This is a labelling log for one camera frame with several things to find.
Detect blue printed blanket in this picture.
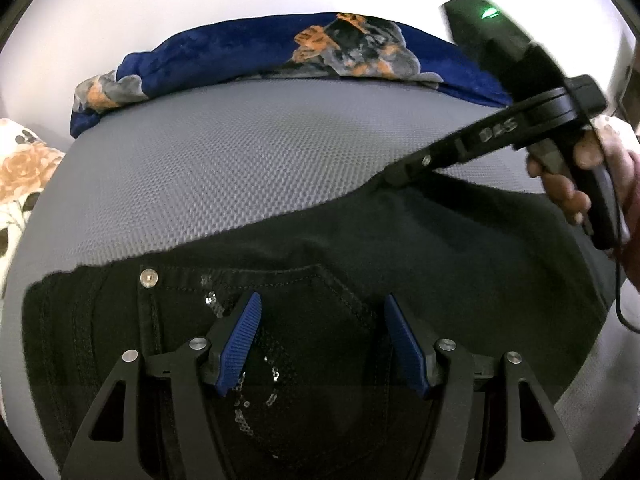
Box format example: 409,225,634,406
69,11,516,139

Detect black pants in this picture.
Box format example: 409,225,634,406
22,179,617,480

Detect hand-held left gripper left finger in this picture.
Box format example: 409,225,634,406
60,292,263,480

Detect grey mesh mat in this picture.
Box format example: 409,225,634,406
0,77,640,463

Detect person's right hand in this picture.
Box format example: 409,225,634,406
526,116,640,281

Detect floral pillow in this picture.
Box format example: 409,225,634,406
0,118,67,293

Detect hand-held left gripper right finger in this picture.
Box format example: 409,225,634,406
384,294,583,480

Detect black cable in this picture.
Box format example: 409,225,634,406
611,247,640,334

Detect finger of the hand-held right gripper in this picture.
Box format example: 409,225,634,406
384,137,462,188

